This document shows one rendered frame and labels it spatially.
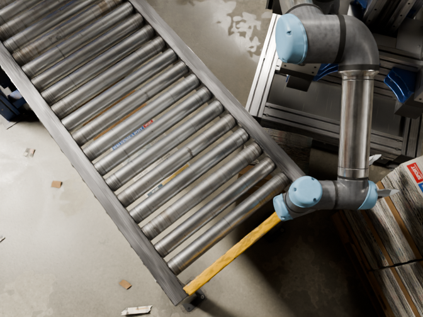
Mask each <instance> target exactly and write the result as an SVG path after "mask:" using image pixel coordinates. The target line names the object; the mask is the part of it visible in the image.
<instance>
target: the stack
mask: <svg viewBox="0 0 423 317"><path fill-rule="evenodd" d="M381 183H382V185H383V187H384V188H385V189H399V191H398V192H397V193H395V194H393V195H391V196H389V197H390V199H391V201H392V203H393V205H394V206H395V208H396V210H397V211H398V213H399V215H400V217H401V219H402V221H403V222H404V224H405V226H406V228H407V229H408V231H409V233H410V236H411V237H412V239H413V241H414V243H415V245H416V247H417V248H418V250H419V252H420V254H421V256H422V257H423V156H420V157H417V158H415V159H412V160H409V161H408V162H405V163H402V164H400V165H399V166H398V167H397V168H395V170H393V171H392V172H390V173H389V174H387V176H385V177H384V178H382V180H381ZM342 212H343V213H344V216H345V217H346V219H347V222H348V223H349V226H350V227H351V229H352V232H353V233H354V236H355V237H356V239H357V241H358V243H359V246H360V248H361V250H362V252H363V254H364V256H365V258H366V260H367V263H368V265H369V267H370V268H371V269H375V270H372V273H373V275H374V277H375V279H376V281H377V283H378V284H379V286H380V288H381V290H382V292H383V294H384V296H385V298H386V300H387V302H388V304H389V306H390V308H391V310H392V312H393V314H394V316H395V317H415V315H414V313H413V311H412V309H411V307H410V305H409V303H408V301H407V300H406V298H405V296H404V294H403V292H402V290H401V288H400V286H399V285H398V282H397V280H396V278H395V276H394V275H393V273H392V271H391V269H390V267H394V268H395V270H396V271H397V274H398V276H399V277H400V279H401V281H402V283H403V284H404V286H405V288H406V290H407V292H408V294H409V296H410V298H411V300H412V301H413V303H414V305H415V307H416V309H417V311H418V312H419V314H420V317H423V269H422V267H421V265H420V263H419V261H422V260H423V259H416V257H415V255H414V253H413V251H412V249H411V247H410V245H409V243H408V242H407V240H406V238H405V236H404V235H403V233H402V231H401V229H400V227H399V225H398V223H397V221H396V219H395V218H394V216H393V214H392V212H391V211H390V208H389V207H388V205H387V203H386V201H385V199H384V198H381V199H377V202H376V204H375V206H374V207H373V208H371V209H365V212H366V214H367V215H368V218H369V219H370V221H371V223H372V225H373V226H374V228H375V230H376V232H377V234H378V236H379V238H380V240H381V241H382V243H383V245H384V247H385V249H386V251H387V253H388V255H389V256H390V258H391V260H392V262H393V264H396V265H395V266H394V265H392V266H389V264H388V262H387V260H386V258H385V256H384V254H383V252H382V251H381V249H380V247H379V245H378V243H377V241H376V239H375V238H374V236H373V234H372V232H371V230H370V228H369V226H368V224H367V222H366V220H365V218H364V217H363V215H362V213H361V211H360V209H359V210H353V209H342ZM330 219H331V221H332V223H333V225H334V227H335V229H336V231H337V233H338V235H339V237H340V239H341V241H342V243H343V245H344V248H345V249H346V252H347V254H348V256H349V258H350V259H351V262H352V264H353V266H354V268H355V269H356V272H357V274H358V276H359V278H360V280H361V282H362V284H363V286H364V288H365V290H366V292H367V294H368V296H369V299H370V301H371V303H372V305H373V307H374V309H375V311H376V313H377V315H378V317H391V316H390V314H389V312H388V310H387V308H386V306H385V303H384V302H383V300H382V298H381V296H380V293H379V292H378V290H377V288H376V286H375V284H374V282H373V280H372V278H371V276H370V274H369V272H371V270H368V269H367V267H366V265H365V263H364V261H363V259H362V257H361V255H360V253H359V251H358V249H357V247H356V245H355V243H354V241H353V239H352V237H351V235H350V233H349V230H348V229H347V226H346V224H345V222H344V220H343V219H342V216H341V214H340V212H339V211H338V212H336V213H335V214H333V215H332V216H330ZM398 263H399V264H398Z"/></svg>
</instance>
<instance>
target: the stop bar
mask: <svg viewBox="0 0 423 317"><path fill-rule="evenodd" d="M280 221H281V220H280V219H279V218H278V215H277V214H276V212H275V213H273V214H272V215H271V216H270V217H269V218H267V219H266V220H265V221H263V222H262V223H261V224H260V225H259V226H258V227H256V228H255V229H254V230H252V231H251V232H250V233H249V234H248V235H247V236H245V237H244V238H243V239H241V241H240V242H238V243H237V244H236V245H234V246H233V247H232V248H231V249H230V250H229V251H227V252H226V253H225V254H223V255H222V256H221V257H220V258H219V259H218V260H216V261H215V262H214V263H212V264H211V265H210V266H209V267H208V268H207V269H205V270H204V271H203V272H202V273H201V274H199V275H198V276H197V277H195V278H194V279H193V280H192V281H191V282H190V283H188V284H187V285H186V286H184V287H183V291H184V292H185V293H186V294H187V296H188V297H190V296H191V295H192V294H194V293H195V292H196V291H197V290H198V289H199V288H201V287H202V286H203V285H205V284H206V283H209V281H210V279H212V278H213V277H214V276H215V275H217V274H218V273H219V272H220V271H221V270H222V269H224V268H225V267H226V266H228V264H229V263H231V262H232V261H233V260H235V259H236V258H237V257H238V256H239V255H240V254H242V253H243V252H244V251H245V250H247V249H248V248H249V247H250V246H251V245H252V244H254V243H255V242H256V241H258V239H260V238H261V237H262V236H263V235H265V234H266V233H267V232H268V231H269V230H270V229H272V228H273V227H274V226H275V225H277V224H278V223H279V222H280Z"/></svg>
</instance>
